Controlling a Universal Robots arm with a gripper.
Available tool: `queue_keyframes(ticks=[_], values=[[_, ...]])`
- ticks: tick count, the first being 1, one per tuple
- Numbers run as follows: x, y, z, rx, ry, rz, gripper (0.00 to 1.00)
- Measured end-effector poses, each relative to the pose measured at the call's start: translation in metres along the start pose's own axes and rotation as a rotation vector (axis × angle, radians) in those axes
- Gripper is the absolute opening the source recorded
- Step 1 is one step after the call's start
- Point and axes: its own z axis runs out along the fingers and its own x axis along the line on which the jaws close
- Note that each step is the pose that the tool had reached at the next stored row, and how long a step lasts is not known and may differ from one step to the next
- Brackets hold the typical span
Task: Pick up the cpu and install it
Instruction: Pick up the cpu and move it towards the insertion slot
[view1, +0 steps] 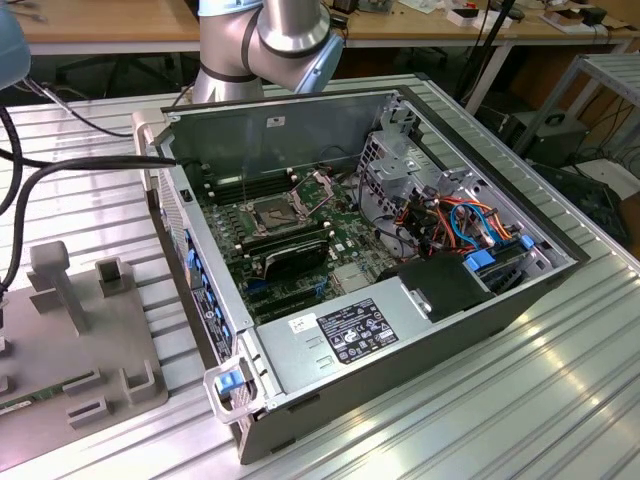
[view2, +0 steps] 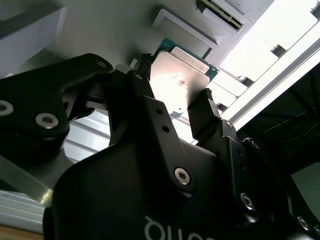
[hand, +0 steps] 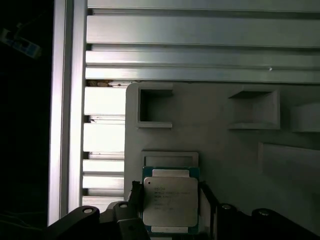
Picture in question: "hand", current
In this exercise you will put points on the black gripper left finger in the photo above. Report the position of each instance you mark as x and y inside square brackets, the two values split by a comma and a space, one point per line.
[85, 222]

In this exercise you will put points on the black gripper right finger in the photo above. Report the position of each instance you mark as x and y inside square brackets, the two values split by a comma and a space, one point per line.
[225, 225]

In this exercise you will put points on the silver CPU chip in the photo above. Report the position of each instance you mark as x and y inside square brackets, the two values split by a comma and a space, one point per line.
[170, 200]

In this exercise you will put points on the grey parts rack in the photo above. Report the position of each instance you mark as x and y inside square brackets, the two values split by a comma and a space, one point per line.
[225, 155]

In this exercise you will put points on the white power strip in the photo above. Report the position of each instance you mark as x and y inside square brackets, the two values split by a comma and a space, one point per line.
[22, 45]

